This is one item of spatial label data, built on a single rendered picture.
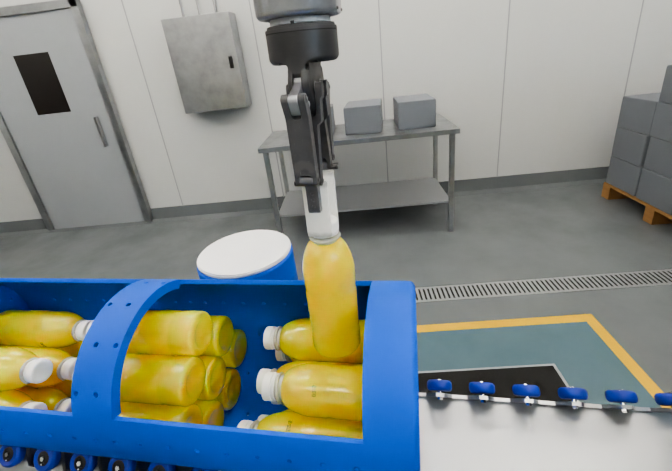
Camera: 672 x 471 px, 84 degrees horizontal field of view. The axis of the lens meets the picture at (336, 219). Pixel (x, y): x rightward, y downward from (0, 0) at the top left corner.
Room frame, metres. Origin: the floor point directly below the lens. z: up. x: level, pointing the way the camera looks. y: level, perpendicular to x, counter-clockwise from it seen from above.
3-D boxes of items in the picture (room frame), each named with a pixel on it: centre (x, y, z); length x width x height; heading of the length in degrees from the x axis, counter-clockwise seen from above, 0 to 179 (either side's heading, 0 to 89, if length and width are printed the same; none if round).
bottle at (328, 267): (0.44, 0.02, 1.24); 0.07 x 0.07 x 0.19
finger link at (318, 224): (0.42, 0.02, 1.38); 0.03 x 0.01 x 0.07; 77
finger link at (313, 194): (0.40, 0.02, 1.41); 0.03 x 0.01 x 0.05; 167
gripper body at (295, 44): (0.44, 0.01, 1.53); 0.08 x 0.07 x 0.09; 167
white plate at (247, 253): (0.99, 0.28, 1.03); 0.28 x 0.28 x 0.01
